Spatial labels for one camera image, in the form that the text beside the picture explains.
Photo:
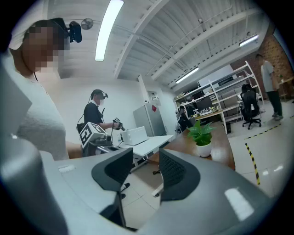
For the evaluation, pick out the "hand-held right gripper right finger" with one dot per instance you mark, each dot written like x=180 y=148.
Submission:
x=183 y=179

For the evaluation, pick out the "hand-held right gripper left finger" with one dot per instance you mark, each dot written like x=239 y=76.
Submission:
x=108 y=174

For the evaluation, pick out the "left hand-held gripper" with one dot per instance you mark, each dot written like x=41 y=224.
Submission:
x=90 y=134

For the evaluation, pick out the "green plant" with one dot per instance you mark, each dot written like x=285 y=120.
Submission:
x=202 y=137

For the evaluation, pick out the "person's left forearm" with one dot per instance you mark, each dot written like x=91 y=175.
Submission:
x=74 y=150

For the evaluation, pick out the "white open box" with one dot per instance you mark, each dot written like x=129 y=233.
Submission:
x=135 y=135

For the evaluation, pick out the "person's grey shirt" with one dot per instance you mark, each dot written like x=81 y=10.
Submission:
x=43 y=124

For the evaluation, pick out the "white desk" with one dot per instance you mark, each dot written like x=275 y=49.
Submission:
x=149 y=144

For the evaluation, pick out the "grey refrigerator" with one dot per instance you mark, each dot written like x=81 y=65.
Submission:
x=149 y=121

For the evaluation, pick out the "chair draped with jackets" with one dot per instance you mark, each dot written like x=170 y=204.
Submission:
x=184 y=117

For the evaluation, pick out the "red sticker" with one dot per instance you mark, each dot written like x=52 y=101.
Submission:
x=154 y=108

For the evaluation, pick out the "wooden top work desk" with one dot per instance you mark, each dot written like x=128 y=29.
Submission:
x=210 y=113

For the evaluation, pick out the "yellow black floor tape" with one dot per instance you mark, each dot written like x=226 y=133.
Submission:
x=252 y=160

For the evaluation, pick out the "black computer monitor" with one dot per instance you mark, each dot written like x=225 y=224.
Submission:
x=204 y=103

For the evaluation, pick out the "person's head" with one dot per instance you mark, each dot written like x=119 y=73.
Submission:
x=39 y=50

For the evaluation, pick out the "black office chair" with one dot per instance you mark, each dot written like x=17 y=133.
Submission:
x=250 y=105

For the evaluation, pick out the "white shelf rack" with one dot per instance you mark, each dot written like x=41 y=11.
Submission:
x=232 y=91

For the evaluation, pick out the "long ceiling light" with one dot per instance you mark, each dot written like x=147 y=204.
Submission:
x=186 y=75
x=108 y=29
x=248 y=40

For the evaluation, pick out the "white wall shelf unit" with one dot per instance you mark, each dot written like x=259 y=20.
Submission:
x=190 y=94

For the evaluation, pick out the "black head-mounted camera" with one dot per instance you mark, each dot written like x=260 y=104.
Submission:
x=76 y=31

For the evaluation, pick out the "wall fan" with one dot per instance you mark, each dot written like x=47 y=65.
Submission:
x=87 y=23

